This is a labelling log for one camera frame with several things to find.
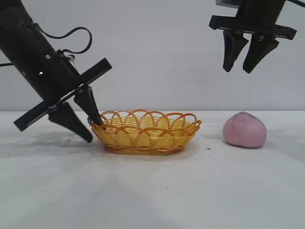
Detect yellow woven plastic basket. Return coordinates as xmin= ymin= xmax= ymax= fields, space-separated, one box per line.
xmin=91 ymin=109 xmax=203 ymax=156

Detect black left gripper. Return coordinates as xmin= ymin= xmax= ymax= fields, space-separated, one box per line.
xmin=4 ymin=47 xmax=112 ymax=143

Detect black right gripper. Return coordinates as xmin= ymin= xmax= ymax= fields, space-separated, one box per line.
xmin=209 ymin=0 xmax=297 ymax=74

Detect pink peach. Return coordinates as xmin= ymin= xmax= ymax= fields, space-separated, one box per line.
xmin=223 ymin=111 xmax=267 ymax=149

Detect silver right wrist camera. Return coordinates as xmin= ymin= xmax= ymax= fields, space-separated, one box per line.
xmin=215 ymin=0 xmax=239 ymax=6

